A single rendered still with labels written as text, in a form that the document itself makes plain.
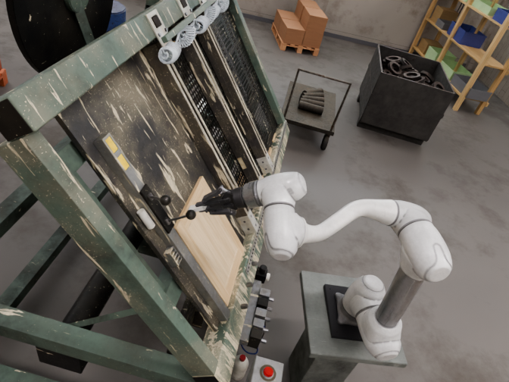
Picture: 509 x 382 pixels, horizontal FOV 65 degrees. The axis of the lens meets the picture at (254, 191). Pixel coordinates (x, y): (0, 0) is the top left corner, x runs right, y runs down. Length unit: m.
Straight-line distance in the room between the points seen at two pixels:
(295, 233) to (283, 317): 1.84
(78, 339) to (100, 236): 0.74
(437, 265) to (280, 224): 0.56
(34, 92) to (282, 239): 0.78
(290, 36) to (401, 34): 2.86
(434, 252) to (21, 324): 1.65
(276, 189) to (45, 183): 0.67
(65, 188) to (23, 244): 2.17
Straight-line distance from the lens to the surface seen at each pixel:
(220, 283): 1.85
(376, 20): 9.24
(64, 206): 1.24
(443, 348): 3.51
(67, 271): 3.13
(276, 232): 1.22
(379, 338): 1.93
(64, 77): 1.26
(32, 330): 1.97
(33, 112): 1.14
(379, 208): 1.52
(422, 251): 1.49
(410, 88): 5.42
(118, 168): 1.41
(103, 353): 1.87
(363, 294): 2.02
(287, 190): 1.28
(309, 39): 7.65
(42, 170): 1.19
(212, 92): 2.16
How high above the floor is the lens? 2.45
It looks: 39 degrees down
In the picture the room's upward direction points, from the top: 16 degrees clockwise
